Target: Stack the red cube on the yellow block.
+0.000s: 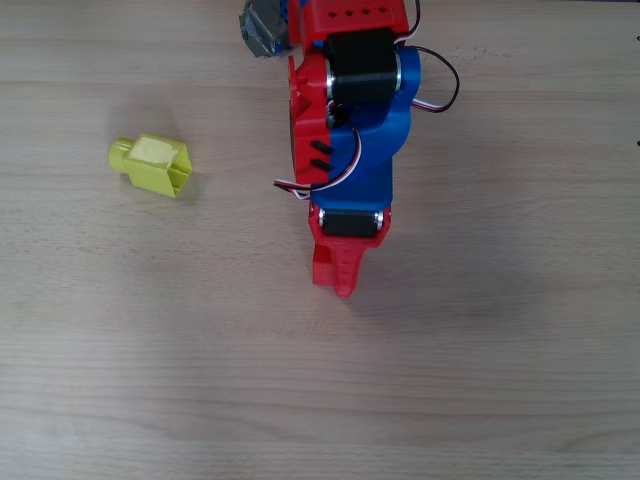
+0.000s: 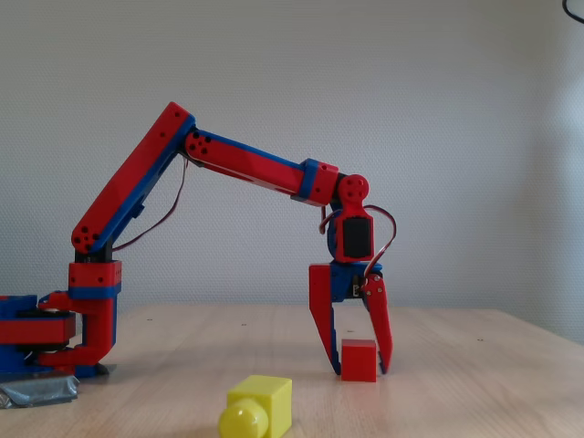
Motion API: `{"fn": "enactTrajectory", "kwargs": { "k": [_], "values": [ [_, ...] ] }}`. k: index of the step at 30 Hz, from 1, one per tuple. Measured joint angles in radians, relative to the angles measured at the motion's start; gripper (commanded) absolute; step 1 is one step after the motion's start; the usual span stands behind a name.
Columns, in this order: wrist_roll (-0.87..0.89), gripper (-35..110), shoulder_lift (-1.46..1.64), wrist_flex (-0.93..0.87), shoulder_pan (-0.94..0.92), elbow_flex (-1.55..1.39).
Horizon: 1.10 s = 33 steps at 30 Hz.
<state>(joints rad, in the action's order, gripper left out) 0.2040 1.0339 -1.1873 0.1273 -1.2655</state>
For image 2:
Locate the red cube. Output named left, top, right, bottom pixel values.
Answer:
left=340, top=339, right=379, bottom=383

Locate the yellow block with round knob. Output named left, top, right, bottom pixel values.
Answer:
left=217, top=374, right=294, bottom=438

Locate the red white servo cable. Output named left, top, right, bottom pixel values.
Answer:
left=318, top=204, right=397, bottom=293
left=111, top=152, right=189, bottom=252

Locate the thin black cable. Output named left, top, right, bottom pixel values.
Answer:
left=561, top=0, right=584, bottom=25

